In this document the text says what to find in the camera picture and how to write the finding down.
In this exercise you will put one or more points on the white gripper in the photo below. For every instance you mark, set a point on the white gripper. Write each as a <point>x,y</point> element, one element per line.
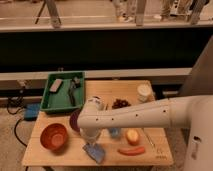
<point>90,135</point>

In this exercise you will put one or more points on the blue sponge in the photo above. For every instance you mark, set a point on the blue sponge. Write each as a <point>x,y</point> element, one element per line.
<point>96,152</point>

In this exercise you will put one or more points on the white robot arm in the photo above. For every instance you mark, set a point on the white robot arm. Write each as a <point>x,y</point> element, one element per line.
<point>193,112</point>

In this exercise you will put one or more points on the small blue cup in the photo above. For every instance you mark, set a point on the small blue cup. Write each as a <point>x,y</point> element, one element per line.
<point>114,132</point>

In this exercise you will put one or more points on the purple bowl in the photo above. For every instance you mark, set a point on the purple bowl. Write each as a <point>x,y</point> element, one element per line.
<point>73,120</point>

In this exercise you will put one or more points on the orange bowl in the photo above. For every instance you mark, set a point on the orange bowl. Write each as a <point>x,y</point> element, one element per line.
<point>54,136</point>

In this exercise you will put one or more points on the yellow apple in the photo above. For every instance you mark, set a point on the yellow apple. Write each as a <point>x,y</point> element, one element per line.
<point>132,136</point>

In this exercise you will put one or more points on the dark grapes bunch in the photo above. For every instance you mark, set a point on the dark grapes bunch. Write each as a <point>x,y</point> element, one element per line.
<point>120,103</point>

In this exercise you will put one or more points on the green plastic tray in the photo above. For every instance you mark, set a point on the green plastic tray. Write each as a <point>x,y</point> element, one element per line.
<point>59,101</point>

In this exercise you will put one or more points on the black tool in tray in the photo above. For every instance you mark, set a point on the black tool in tray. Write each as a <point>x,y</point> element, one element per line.
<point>74,83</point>

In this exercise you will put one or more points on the blue box on floor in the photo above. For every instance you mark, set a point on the blue box on floor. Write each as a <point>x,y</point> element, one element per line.
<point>31,111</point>

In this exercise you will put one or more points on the white cup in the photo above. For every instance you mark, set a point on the white cup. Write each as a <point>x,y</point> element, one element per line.
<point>144,91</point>

